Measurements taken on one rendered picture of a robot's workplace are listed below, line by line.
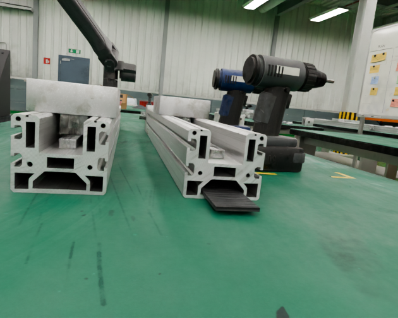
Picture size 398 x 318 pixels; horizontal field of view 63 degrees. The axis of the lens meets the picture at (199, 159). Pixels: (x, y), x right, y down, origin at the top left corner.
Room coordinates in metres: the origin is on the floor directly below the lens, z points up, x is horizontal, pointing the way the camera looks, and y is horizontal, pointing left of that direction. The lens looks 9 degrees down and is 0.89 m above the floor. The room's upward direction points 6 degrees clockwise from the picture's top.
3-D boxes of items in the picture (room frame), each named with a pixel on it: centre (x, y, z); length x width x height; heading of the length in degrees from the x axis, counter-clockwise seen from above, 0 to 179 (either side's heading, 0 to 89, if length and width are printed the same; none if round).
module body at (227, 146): (0.78, 0.06, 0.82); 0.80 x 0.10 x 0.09; 13
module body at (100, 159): (0.74, 0.24, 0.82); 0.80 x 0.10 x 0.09; 13
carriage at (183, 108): (0.78, 0.06, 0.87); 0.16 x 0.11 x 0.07; 13
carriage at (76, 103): (0.50, 0.19, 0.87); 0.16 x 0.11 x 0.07; 13
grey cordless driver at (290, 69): (0.67, -0.17, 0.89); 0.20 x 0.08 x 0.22; 109
